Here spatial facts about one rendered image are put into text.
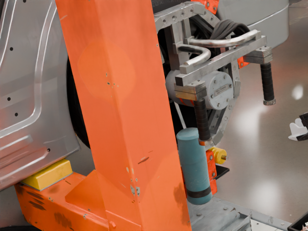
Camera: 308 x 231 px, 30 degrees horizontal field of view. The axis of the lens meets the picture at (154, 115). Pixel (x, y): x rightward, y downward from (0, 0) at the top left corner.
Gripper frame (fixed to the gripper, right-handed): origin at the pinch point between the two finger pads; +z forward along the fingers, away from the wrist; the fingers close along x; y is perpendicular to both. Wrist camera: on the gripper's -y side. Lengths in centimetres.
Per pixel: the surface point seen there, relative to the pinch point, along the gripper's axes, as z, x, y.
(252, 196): 84, -57, -37
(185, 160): 27.4, 21.0, 9.4
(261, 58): 3.1, -8.8, 27.2
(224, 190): 98, -56, -30
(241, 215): 60, -21, -31
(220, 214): 59, -9, -24
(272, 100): 8.6, -10.7, 12.4
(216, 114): 36.6, -12.0, 15.1
